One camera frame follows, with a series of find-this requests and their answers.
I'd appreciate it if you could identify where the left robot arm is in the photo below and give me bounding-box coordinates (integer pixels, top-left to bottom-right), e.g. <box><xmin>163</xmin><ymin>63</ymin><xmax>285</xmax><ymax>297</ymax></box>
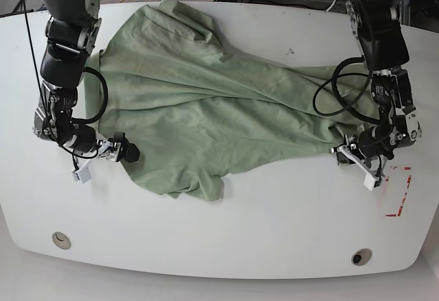
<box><xmin>331</xmin><ymin>0</ymin><xmax>422</xmax><ymax>189</ymax></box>

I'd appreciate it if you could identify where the right table cable grommet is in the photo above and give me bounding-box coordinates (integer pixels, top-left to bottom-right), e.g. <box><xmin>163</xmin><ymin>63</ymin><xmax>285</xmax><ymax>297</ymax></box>
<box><xmin>351</xmin><ymin>248</ymin><xmax>372</xmax><ymax>266</ymax></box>

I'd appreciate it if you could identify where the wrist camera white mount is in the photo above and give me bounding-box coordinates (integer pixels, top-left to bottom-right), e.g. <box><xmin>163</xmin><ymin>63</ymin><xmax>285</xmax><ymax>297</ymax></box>
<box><xmin>333</xmin><ymin>144</ymin><xmax>388</xmax><ymax>191</ymax></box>
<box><xmin>72</xmin><ymin>140</ymin><xmax>121</xmax><ymax>184</ymax></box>

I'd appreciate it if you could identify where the green t-shirt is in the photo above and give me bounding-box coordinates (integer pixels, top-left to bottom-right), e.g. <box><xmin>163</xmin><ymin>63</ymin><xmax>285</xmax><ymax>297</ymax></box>
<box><xmin>88</xmin><ymin>0</ymin><xmax>361</xmax><ymax>202</ymax></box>

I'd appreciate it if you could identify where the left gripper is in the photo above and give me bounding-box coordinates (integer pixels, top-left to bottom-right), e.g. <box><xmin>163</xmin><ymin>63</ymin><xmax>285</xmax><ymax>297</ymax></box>
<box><xmin>331</xmin><ymin>128</ymin><xmax>394</xmax><ymax>166</ymax></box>

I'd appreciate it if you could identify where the left table cable grommet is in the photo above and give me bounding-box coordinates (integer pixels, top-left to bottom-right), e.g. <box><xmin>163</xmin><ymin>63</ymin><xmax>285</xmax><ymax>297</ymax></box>
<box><xmin>51</xmin><ymin>232</ymin><xmax>71</xmax><ymax>250</ymax></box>

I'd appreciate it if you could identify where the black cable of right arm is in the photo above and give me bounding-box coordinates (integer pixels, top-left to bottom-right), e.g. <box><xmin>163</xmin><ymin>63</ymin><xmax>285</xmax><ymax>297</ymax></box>
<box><xmin>19</xmin><ymin>0</ymin><xmax>110</xmax><ymax>151</ymax></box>

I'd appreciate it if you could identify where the table cable grommet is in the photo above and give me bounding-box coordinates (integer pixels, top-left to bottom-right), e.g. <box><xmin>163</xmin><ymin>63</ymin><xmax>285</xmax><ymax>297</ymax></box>
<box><xmin>351</xmin><ymin>248</ymin><xmax>372</xmax><ymax>266</ymax></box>
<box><xmin>51</xmin><ymin>232</ymin><xmax>71</xmax><ymax>250</ymax></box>

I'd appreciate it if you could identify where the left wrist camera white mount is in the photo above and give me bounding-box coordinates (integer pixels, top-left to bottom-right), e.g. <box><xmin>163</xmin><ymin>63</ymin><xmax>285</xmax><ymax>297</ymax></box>
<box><xmin>333</xmin><ymin>144</ymin><xmax>388</xmax><ymax>191</ymax></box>

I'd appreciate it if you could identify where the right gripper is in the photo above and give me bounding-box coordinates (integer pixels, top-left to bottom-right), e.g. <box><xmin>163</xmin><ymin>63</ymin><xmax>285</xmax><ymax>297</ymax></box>
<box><xmin>60</xmin><ymin>124</ymin><xmax>140</xmax><ymax>162</ymax></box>

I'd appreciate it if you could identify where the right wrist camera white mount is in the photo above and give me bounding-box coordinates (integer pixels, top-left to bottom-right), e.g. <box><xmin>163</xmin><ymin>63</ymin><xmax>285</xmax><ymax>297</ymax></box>
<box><xmin>72</xmin><ymin>140</ymin><xmax>121</xmax><ymax>184</ymax></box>

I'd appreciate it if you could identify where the red tape rectangle marking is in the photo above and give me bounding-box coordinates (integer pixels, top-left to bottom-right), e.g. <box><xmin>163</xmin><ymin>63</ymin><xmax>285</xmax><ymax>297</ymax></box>
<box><xmin>381</xmin><ymin>166</ymin><xmax>412</xmax><ymax>218</ymax></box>

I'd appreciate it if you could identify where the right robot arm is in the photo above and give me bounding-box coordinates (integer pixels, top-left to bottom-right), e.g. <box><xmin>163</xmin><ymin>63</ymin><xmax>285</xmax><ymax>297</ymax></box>
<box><xmin>34</xmin><ymin>0</ymin><xmax>140</xmax><ymax>162</ymax></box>

